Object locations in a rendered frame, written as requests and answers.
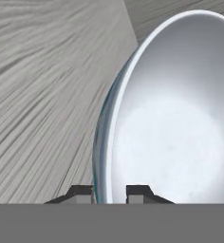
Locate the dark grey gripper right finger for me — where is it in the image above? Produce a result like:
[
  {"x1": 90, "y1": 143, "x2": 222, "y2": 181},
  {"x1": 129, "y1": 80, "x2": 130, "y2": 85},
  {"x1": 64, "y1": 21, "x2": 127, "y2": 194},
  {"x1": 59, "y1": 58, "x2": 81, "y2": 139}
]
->
[{"x1": 125, "y1": 184, "x2": 176, "y2": 205}]

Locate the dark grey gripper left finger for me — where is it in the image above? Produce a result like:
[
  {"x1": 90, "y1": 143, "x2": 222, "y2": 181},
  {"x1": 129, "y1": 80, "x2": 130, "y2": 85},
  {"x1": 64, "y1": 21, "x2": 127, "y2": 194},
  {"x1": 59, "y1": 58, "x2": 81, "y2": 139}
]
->
[{"x1": 43, "y1": 184, "x2": 96, "y2": 205}]

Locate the white bowl with blue outside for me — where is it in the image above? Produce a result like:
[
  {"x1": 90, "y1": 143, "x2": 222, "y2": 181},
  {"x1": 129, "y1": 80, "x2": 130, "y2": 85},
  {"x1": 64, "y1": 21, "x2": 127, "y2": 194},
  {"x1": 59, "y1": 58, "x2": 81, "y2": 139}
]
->
[{"x1": 91, "y1": 9, "x2": 224, "y2": 205}]

